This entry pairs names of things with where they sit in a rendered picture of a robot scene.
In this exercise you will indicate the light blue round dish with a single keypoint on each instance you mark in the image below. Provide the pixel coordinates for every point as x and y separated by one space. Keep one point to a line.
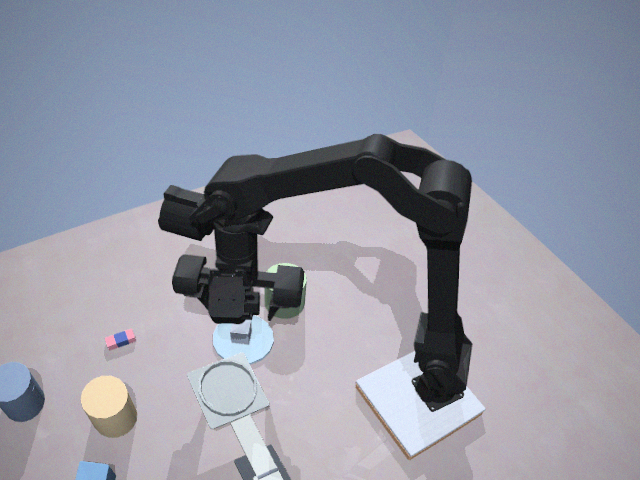
261 341

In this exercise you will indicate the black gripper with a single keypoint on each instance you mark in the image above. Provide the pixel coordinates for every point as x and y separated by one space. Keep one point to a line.
191 279

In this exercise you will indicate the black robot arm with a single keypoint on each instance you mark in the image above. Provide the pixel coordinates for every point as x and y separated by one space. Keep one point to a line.
232 206

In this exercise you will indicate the beige cylinder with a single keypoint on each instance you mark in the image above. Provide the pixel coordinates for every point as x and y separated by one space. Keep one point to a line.
109 406

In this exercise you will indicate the blue cylinder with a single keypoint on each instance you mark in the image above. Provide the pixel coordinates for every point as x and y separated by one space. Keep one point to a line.
21 397

